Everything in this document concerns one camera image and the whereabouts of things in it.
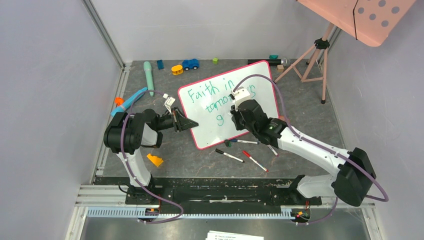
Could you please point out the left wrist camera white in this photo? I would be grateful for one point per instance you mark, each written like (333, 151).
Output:
(169, 101)

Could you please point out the green marker cap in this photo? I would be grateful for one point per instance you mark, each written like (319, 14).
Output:
(227, 143)

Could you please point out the black whiteboard marker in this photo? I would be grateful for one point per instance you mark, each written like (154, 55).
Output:
(228, 155)

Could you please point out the wooden cube block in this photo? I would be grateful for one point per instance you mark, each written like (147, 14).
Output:
(280, 68)

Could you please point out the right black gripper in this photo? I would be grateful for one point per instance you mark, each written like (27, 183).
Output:
(236, 117)

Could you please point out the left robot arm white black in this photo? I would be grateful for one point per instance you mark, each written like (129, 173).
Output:
(127, 133)

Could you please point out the white paper sheet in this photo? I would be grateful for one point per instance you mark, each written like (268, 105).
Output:
(219, 235)

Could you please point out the pink tripod stand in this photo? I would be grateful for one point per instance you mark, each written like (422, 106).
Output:
(320, 46)

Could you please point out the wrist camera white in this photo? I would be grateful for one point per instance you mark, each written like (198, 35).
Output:
(169, 101)
(239, 96)

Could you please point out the purple whiteboard marker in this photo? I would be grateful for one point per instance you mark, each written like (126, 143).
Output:
(273, 150)

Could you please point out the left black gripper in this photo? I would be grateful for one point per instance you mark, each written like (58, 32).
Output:
(180, 122)

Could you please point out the pink perforated board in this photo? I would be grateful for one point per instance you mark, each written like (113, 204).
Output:
(368, 21)

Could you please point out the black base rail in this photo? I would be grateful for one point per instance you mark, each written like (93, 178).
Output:
(185, 191)

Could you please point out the pink framed whiteboard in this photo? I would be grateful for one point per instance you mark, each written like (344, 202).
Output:
(208, 101)

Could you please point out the red whiteboard marker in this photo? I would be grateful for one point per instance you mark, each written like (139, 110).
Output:
(255, 161)

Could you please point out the yellow oval toy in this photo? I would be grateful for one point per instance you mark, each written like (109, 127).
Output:
(177, 69)

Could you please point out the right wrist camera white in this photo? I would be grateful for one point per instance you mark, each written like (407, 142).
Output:
(239, 96)

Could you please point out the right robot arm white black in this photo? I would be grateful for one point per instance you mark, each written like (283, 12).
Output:
(350, 173)

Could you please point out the orange toy piece left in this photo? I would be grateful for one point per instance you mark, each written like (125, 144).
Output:
(119, 101)

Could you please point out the blue whiteboard marker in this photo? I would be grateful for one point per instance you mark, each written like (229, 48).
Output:
(244, 141)

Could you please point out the green cube block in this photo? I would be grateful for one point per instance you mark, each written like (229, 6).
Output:
(215, 61)

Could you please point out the blue toy tube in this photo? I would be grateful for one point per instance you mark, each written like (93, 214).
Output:
(128, 102)

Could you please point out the blue toy car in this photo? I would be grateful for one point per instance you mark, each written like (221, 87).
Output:
(190, 64)

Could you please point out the yellow plastic wedge block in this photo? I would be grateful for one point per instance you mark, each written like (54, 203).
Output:
(157, 161)

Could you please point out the dark blue block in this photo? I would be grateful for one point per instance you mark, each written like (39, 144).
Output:
(160, 64)

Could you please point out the mint green toy tube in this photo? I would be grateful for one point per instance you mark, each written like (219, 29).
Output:
(147, 67)

